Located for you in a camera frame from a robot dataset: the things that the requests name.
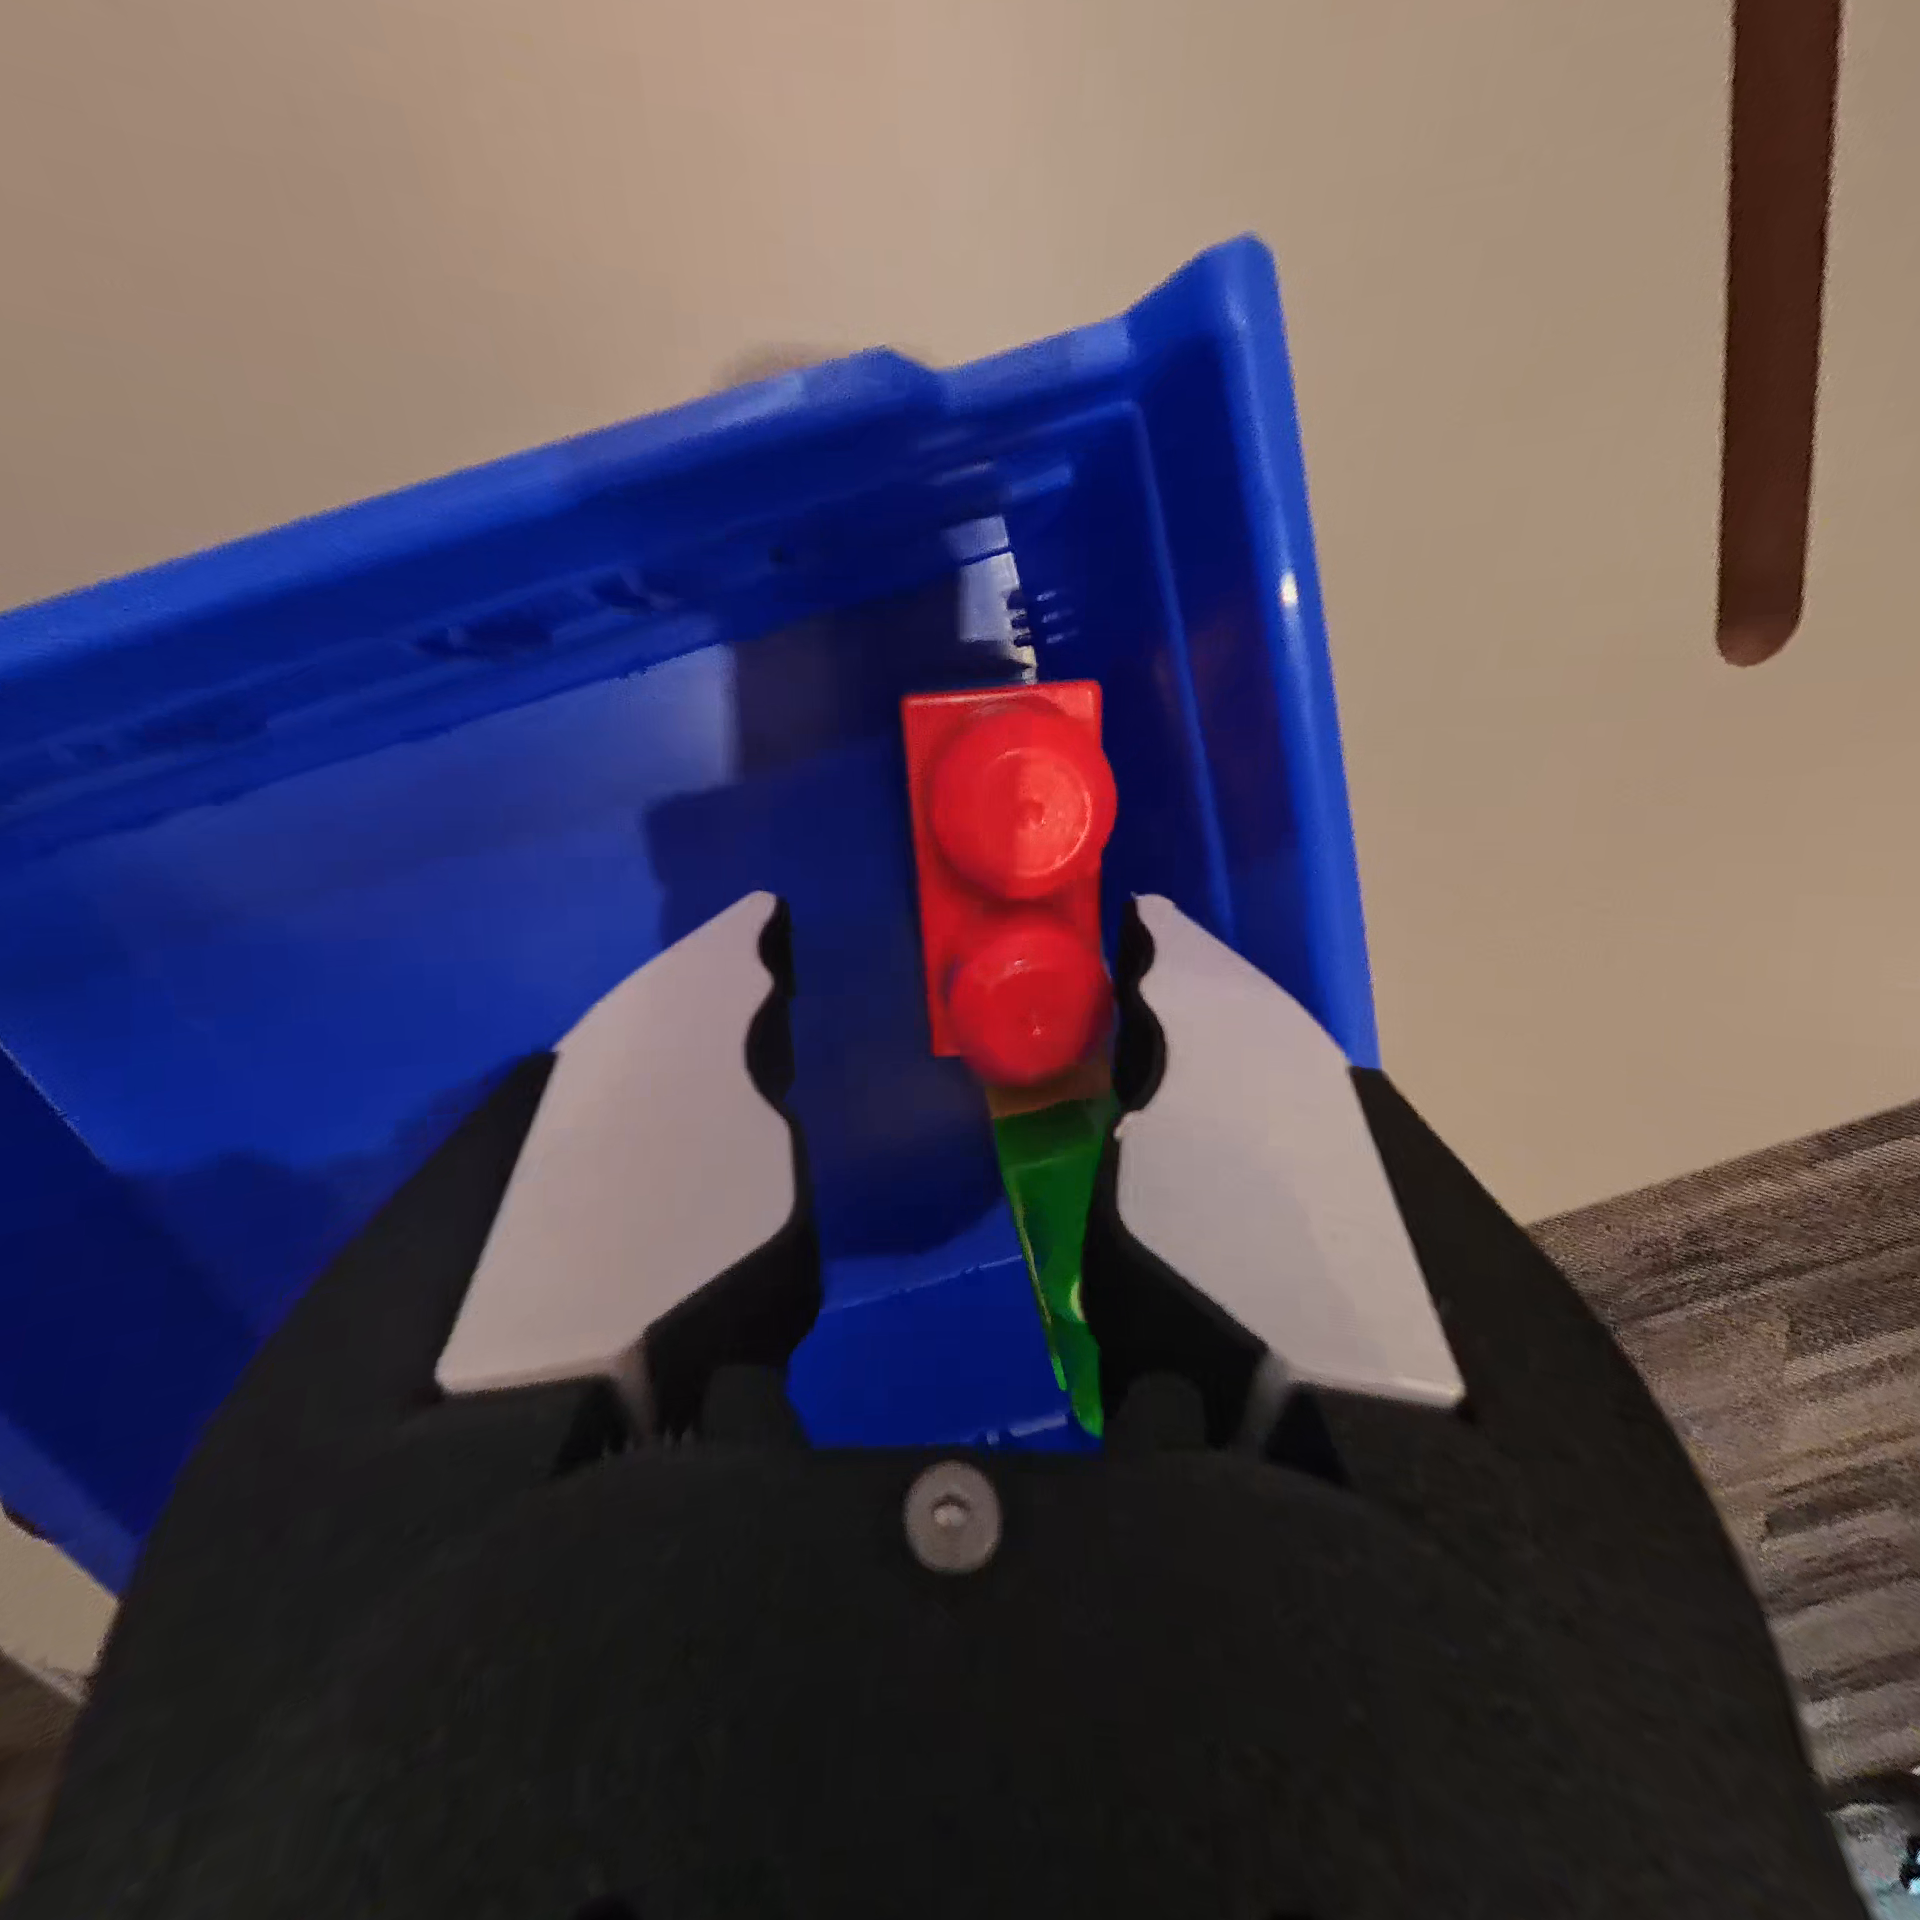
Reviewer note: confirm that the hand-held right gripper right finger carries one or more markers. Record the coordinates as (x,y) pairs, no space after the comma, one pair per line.
(1275,1201)

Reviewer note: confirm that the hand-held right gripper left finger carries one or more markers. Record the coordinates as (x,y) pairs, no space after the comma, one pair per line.
(630,1201)

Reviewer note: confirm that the blue plastic bin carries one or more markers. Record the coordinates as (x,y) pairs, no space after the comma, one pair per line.
(374,901)

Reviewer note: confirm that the red two-stud mega block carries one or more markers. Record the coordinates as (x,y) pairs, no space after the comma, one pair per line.
(1020,811)

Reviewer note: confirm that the large green mega block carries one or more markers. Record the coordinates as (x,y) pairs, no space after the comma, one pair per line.
(1050,1201)

